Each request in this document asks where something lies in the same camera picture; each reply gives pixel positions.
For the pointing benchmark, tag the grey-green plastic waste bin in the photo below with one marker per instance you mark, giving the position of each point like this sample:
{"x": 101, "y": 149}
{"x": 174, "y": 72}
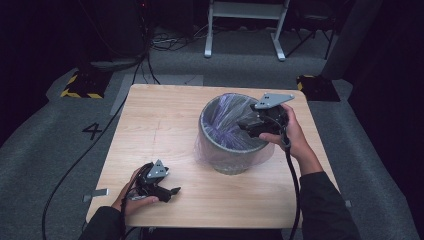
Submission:
{"x": 233, "y": 170}

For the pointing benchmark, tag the grey tape strip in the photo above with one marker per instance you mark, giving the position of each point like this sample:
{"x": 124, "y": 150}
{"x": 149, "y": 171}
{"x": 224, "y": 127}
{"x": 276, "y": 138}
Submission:
{"x": 96, "y": 194}

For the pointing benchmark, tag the person's right hand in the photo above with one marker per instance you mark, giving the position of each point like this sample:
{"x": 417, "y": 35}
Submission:
{"x": 296, "y": 143}

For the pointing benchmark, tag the person's left hand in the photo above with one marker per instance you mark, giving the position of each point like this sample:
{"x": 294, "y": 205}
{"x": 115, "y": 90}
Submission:
{"x": 133, "y": 203}

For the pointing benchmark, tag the grey curtain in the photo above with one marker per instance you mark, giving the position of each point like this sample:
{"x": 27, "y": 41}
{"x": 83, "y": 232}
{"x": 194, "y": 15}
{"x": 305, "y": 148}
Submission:
{"x": 353, "y": 36}

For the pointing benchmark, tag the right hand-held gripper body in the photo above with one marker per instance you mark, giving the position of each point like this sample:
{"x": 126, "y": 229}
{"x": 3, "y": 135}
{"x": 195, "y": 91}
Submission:
{"x": 271, "y": 116}

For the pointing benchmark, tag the white metal desk frame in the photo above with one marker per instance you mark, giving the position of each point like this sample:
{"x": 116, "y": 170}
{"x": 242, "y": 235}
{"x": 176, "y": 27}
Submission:
{"x": 246, "y": 10}

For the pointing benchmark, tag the yellow-black striped stand base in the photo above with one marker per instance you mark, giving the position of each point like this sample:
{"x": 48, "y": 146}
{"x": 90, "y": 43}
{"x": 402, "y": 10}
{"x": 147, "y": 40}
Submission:
{"x": 86, "y": 85}
{"x": 318, "y": 88}

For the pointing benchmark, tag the dark folding chair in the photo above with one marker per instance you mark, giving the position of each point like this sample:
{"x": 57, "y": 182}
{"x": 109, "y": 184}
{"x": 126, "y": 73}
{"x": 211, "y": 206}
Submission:
{"x": 313, "y": 20}

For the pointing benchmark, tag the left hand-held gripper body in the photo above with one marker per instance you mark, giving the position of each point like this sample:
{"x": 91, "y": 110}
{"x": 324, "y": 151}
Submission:
{"x": 151, "y": 181}

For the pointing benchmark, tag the grey bin with plastic liner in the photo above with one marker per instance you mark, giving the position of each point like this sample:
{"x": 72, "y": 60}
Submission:
{"x": 223, "y": 116}

